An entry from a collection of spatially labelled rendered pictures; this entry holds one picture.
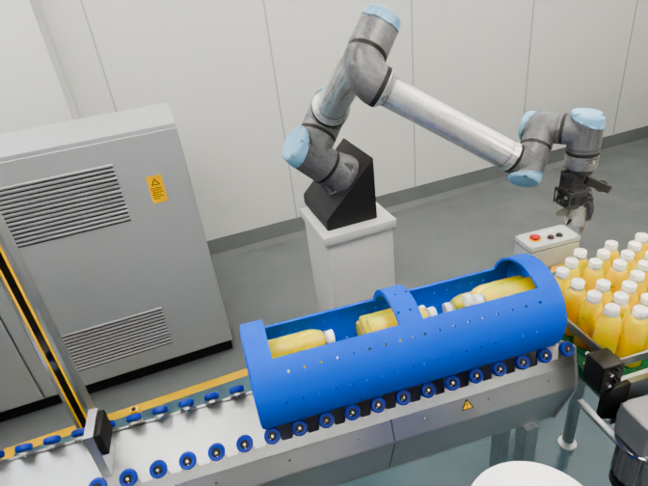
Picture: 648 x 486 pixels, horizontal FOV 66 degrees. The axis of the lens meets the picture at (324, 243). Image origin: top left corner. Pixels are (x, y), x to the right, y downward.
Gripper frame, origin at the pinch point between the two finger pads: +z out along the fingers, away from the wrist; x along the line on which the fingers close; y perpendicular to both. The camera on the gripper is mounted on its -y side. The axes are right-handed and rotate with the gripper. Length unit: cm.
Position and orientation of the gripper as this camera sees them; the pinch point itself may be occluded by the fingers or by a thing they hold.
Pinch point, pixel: (576, 225)
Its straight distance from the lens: 177.2
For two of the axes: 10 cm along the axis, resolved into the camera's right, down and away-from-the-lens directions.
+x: 2.6, 4.6, -8.5
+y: -9.6, 2.2, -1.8
